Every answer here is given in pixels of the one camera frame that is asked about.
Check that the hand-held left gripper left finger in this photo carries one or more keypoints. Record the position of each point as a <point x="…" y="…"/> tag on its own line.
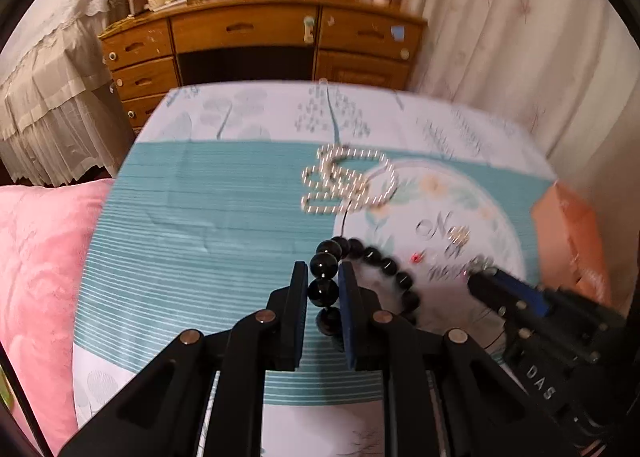
<point x="300" y="317"/>

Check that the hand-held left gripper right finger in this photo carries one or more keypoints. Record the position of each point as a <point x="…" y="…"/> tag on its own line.
<point x="347" y="317"/>

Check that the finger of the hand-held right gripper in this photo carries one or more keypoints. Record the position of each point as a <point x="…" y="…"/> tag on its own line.
<point x="500" y="304"/>
<point x="522" y="292"/>

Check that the small silver jewelry piece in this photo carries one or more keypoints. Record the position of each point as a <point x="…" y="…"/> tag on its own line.
<point x="480" y="265"/>

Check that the pink plastic tray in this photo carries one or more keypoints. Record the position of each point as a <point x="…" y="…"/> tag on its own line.
<point x="565" y="232"/>

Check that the small gold jewelry piece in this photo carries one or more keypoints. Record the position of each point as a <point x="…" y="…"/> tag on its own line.
<point x="459" y="237"/>

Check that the tree print tablecloth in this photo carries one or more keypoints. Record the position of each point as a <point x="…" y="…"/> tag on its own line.
<point x="200" y="217"/>

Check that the white leaf print curtain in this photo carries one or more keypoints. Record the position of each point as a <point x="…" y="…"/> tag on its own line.
<point x="500" y="37"/>

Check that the pink blanket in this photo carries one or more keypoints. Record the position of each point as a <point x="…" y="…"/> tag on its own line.
<point x="40" y="262"/>

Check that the blue sticker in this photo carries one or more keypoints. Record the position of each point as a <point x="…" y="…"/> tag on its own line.
<point x="398" y="33"/>

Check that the cream drawer hook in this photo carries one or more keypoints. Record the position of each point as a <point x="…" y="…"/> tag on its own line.
<point x="309" y="29"/>

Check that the wooden desk with drawers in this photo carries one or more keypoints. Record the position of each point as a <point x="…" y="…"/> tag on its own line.
<point x="250" y="24"/>

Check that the cream lace cover cloth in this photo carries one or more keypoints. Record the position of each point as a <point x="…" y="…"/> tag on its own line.
<point x="50" y="62"/>

